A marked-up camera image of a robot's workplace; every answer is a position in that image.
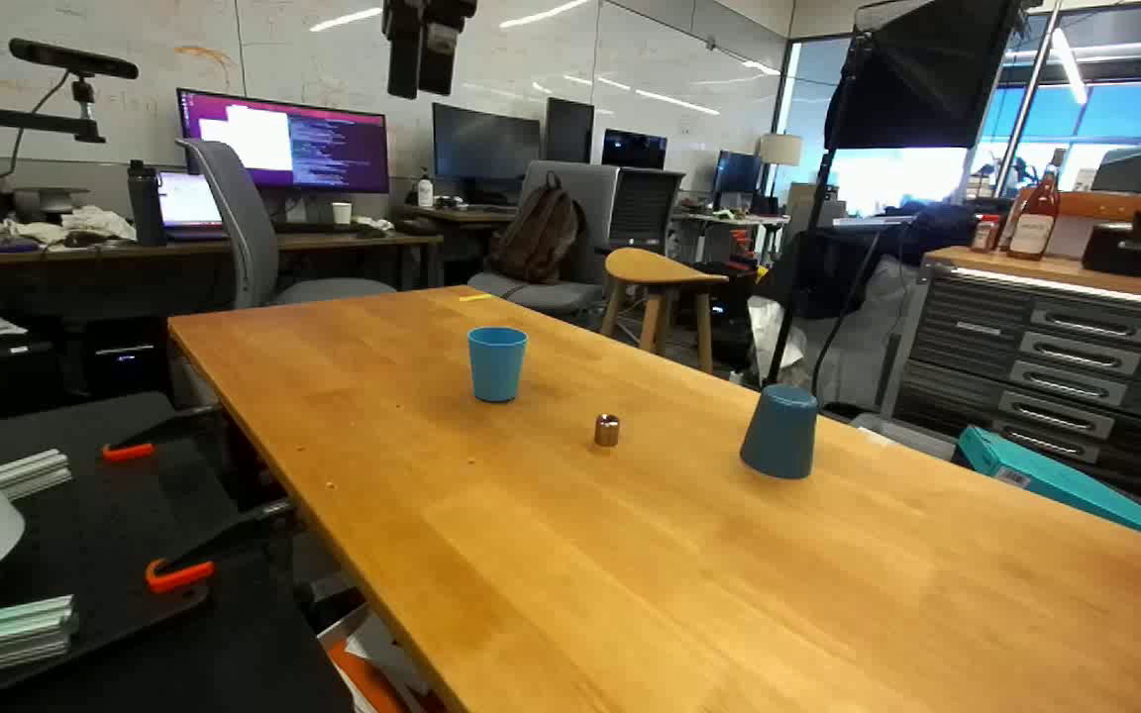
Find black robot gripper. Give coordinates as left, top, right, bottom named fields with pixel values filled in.
left=382, top=0, right=481, bottom=101

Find small metallic object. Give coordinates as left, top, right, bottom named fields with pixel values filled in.
left=596, top=414, right=624, bottom=447

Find light blue upright cup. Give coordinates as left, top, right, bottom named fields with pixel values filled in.
left=469, top=325, right=528, bottom=405

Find dark blue upside-down cup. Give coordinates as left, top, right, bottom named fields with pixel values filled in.
left=742, top=386, right=815, bottom=478

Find dark computer monitor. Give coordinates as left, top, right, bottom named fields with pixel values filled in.
left=433, top=103, right=539, bottom=204

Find purple-screen computer monitor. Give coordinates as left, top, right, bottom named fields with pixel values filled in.
left=175, top=86, right=388, bottom=195

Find brown backpack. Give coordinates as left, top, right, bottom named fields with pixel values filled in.
left=493, top=180, right=581, bottom=286

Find open laptop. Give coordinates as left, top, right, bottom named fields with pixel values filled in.
left=127, top=162, right=221, bottom=246

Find grey office chair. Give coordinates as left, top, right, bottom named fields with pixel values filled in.
left=182, top=140, right=386, bottom=308

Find wooden stool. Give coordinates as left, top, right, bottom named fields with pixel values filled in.
left=604, top=246, right=724, bottom=373

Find orange-tipped clamp upper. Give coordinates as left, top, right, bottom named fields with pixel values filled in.
left=101, top=410, right=221, bottom=464

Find orange-tipped clamp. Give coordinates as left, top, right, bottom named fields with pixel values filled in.
left=101, top=410, right=221, bottom=464
left=142, top=500, right=293, bottom=599

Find black softbox light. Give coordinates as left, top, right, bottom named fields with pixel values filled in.
left=826, top=0, right=1017, bottom=150

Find orange-tipped clamp lower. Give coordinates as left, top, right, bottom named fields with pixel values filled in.
left=142, top=500, right=293, bottom=599

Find red liquid bottle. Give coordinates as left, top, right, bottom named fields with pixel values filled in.
left=1008, top=150, right=1067, bottom=259

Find teal flat case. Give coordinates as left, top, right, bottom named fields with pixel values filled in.
left=954, top=430, right=1141, bottom=530

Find stacked aluminium bars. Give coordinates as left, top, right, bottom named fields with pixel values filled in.
left=0, top=593, right=81, bottom=675

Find grey drawer cabinet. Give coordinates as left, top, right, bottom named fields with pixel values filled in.
left=889, top=251, right=1141, bottom=494

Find black box on cabinet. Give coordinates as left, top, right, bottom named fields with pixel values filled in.
left=1082, top=212, right=1141, bottom=279

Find black camera on stand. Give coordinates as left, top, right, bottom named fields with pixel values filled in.
left=9, top=35, right=138, bottom=81

